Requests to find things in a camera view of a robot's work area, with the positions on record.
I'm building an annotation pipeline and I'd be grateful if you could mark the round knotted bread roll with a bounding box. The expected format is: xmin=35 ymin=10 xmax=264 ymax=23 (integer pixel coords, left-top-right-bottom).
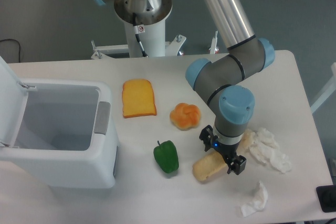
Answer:
xmin=170 ymin=103 xmax=202 ymax=130

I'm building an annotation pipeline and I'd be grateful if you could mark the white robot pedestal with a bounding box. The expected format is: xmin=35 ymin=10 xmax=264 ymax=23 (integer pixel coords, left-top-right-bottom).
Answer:
xmin=91 ymin=0 xmax=187 ymax=59

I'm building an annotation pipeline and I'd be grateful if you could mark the white open trash bin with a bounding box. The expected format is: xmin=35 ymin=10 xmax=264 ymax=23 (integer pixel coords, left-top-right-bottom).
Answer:
xmin=1 ymin=61 xmax=120 ymax=189

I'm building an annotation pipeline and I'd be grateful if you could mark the orange toast slice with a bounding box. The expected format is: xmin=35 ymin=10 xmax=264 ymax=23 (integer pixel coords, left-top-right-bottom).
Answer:
xmin=122 ymin=79 xmax=157 ymax=118

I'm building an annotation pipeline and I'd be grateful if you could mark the large crumpled white tissue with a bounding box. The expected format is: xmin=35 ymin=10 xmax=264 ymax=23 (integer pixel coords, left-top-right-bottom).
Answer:
xmin=238 ymin=127 xmax=292 ymax=174

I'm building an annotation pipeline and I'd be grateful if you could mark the green bell pepper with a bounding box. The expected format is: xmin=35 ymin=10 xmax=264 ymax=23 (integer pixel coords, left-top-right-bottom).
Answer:
xmin=153 ymin=140 xmax=179 ymax=174

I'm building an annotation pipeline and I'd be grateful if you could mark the pale square bread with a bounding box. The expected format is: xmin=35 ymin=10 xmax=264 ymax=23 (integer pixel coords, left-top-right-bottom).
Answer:
xmin=192 ymin=151 xmax=227 ymax=182

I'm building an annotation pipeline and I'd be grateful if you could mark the white frame at right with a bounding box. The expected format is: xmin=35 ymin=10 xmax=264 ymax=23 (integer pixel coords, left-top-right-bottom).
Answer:
xmin=310 ymin=62 xmax=335 ymax=114

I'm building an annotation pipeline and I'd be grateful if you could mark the black floor cable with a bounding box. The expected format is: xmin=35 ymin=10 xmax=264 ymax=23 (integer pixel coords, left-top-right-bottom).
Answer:
xmin=0 ymin=38 xmax=24 ymax=63

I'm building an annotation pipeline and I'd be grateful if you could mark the small crumpled white tissue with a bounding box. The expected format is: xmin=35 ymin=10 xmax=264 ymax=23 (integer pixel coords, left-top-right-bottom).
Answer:
xmin=240 ymin=180 xmax=268 ymax=218

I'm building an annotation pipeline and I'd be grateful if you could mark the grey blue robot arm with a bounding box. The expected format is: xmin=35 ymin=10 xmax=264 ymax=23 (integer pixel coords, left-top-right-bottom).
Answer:
xmin=95 ymin=0 xmax=275 ymax=174

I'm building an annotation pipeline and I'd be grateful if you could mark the black device at edge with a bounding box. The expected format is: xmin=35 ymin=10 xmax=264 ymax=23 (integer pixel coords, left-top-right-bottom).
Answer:
xmin=316 ymin=185 xmax=335 ymax=212

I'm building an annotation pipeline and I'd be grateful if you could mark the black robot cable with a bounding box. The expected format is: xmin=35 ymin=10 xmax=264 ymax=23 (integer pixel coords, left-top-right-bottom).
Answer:
xmin=132 ymin=12 xmax=149 ymax=58

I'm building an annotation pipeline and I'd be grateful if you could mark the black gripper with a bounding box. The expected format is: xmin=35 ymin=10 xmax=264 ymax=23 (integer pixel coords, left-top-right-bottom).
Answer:
xmin=199 ymin=125 xmax=247 ymax=175

